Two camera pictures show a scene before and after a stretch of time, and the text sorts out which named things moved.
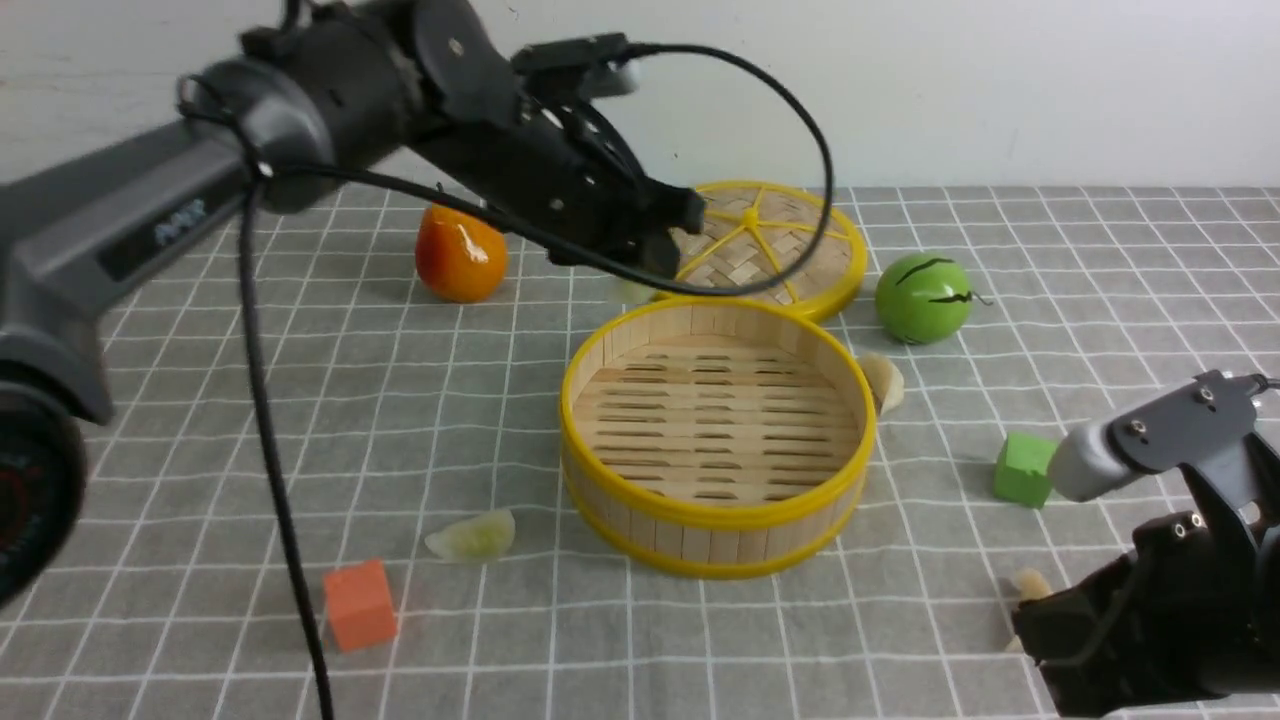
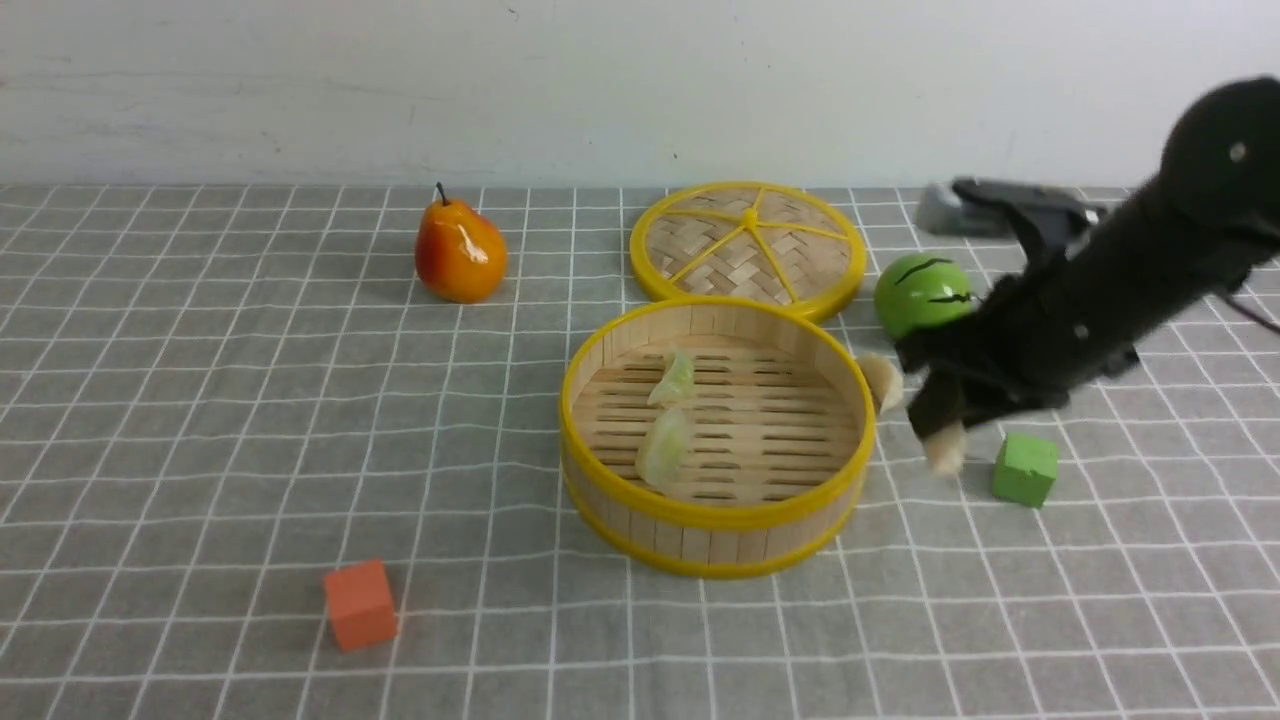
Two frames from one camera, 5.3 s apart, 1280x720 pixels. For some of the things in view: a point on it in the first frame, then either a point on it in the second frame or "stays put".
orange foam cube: [360, 605] stays put
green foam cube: [1021, 474] stays put
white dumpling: [885, 380] stays put
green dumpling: [479, 539] -> [664, 450]
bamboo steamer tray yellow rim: [715, 437] stays put
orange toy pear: [459, 259] stays put
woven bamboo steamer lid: [758, 232] stays put
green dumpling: [635, 293] -> [677, 384]
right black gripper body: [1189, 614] -> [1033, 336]
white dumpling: [1030, 584] -> [947, 448]
